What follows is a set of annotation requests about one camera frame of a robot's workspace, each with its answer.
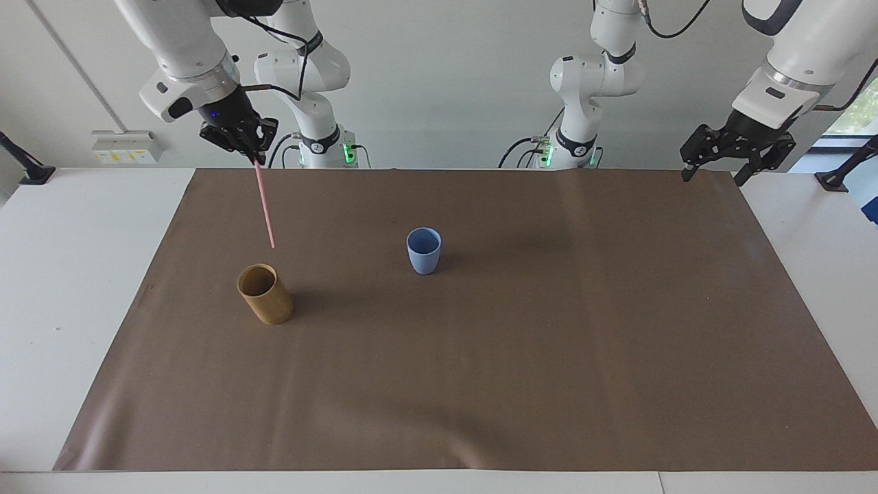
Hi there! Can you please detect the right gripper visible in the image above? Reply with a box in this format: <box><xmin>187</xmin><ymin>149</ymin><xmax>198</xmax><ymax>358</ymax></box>
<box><xmin>198</xmin><ymin>85</ymin><xmax>280</xmax><ymax>164</ymax></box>

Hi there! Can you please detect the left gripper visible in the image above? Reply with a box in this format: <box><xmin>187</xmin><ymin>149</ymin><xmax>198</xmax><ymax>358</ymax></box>
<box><xmin>680</xmin><ymin>109</ymin><xmax>797</xmax><ymax>188</ymax></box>

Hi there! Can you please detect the pink chopstick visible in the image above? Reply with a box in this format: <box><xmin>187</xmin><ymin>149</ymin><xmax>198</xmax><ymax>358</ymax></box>
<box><xmin>253</xmin><ymin>158</ymin><xmax>276</xmax><ymax>250</ymax></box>

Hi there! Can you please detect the brown bamboo cup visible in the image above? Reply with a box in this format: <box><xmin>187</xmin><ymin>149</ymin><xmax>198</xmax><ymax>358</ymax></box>
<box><xmin>237</xmin><ymin>263</ymin><xmax>294</xmax><ymax>326</ymax></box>

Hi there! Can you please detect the blue cup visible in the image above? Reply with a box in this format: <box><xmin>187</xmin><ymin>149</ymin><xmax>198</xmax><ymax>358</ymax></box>
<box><xmin>405</xmin><ymin>227</ymin><xmax>443</xmax><ymax>277</ymax></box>

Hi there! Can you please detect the black stand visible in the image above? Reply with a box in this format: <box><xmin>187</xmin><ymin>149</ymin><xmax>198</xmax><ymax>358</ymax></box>
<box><xmin>814</xmin><ymin>134</ymin><xmax>878</xmax><ymax>193</ymax></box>
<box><xmin>0</xmin><ymin>130</ymin><xmax>56</xmax><ymax>187</ymax></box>

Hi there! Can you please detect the black cable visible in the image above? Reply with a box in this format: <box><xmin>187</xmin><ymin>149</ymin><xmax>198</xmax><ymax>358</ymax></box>
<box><xmin>498</xmin><ymin>106</ymin><xmax>567</xmax><ymax>169</ymax></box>
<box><xmin>267</xmin><ymin>132</ymin><xmax>303</xmax><ymax>169</ymax></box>
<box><xmin>233</xmin><ymin>10</ymin><xmax>310</xmax><ymax>102</ymax></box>
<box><xmin>636</xmin><ymin>0</ymin><xmax>712</xmax><ymax>40</ymax></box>
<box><xmin>814</xmin><ymin>58</ymin><xmax>878</xmax><ymax>113</ymax></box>

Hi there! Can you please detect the white wall socket box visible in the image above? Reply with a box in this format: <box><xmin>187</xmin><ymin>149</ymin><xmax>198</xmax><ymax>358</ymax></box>
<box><xmin>91</xmin><ymin>130</ymin><xmax>165</xmax><ymax>165</ymax></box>

